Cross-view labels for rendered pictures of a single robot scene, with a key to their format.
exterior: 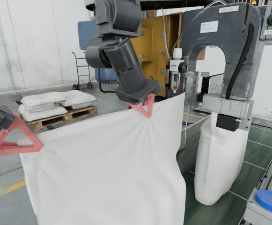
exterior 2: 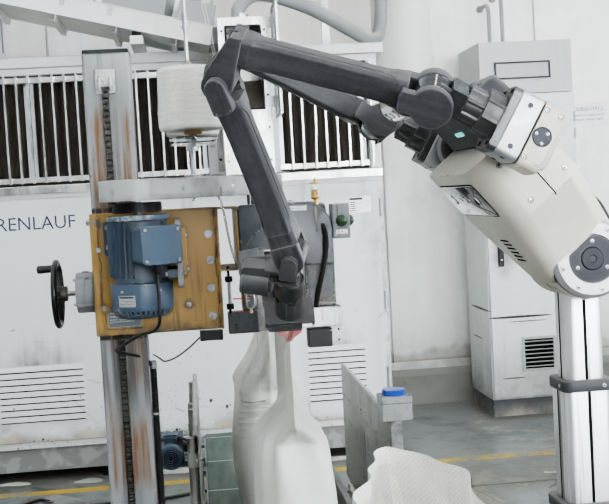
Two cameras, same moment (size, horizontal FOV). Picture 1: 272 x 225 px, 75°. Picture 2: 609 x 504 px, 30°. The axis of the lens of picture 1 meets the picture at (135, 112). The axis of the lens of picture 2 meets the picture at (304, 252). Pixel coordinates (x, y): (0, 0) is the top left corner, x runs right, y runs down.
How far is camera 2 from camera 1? 2.35 m
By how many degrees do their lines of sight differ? 53
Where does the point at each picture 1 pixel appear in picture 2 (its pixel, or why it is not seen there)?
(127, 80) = not seen: hidden behind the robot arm
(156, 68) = (199, 285)
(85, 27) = (155, 233)
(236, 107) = (328, 314)
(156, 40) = (193, 242)
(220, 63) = (38, 279)
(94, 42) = (250, 254)
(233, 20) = (304, 219)
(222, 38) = not seen: hidden behind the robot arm
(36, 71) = not seen: outside the picture
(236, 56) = (315, 256)
